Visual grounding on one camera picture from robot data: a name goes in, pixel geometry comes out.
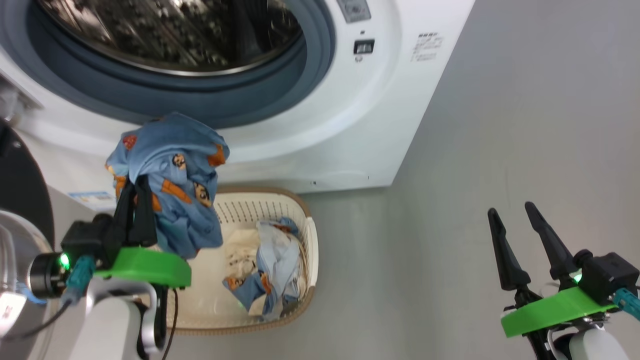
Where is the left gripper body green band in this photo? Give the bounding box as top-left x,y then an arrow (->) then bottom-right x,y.
92,246 -> 192,290

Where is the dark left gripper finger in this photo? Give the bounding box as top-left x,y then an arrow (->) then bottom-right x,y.
132,174 -> 159,248
112,180 -> 136,251

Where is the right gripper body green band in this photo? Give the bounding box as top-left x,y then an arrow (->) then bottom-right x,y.
501,286 -> 619,339

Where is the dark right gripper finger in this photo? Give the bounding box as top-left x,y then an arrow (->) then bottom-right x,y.
524,201 -> 580,281
487,208 -> 532,292

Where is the black round glass washer door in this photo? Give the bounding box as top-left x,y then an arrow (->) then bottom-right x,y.
0,117 -> 57,360

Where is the light blue printed garment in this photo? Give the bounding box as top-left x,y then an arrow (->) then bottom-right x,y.
223,216 -> 304,321

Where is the cream perforated laundry basket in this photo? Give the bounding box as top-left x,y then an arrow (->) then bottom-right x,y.
165,187 -> 319,336

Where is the white front-load washing machine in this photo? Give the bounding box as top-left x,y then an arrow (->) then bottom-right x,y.
0,0 -> 476,216

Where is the blue energy label sticker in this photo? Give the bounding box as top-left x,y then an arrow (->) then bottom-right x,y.
67,191 -> 117,211

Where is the round white filter cover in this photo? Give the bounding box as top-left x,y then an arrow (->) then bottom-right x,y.
312,171 -> 371,189

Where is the grey warning sticker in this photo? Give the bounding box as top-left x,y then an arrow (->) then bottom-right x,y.
336,0 -> 372,24

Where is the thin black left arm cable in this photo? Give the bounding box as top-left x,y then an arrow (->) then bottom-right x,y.
162,287 -> 179,360

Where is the dark left camera cable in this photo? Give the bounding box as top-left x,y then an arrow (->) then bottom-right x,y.
0,299 -> 73,342

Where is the white paper cable tag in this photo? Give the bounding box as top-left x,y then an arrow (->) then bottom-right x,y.
0,292 -> 25,337

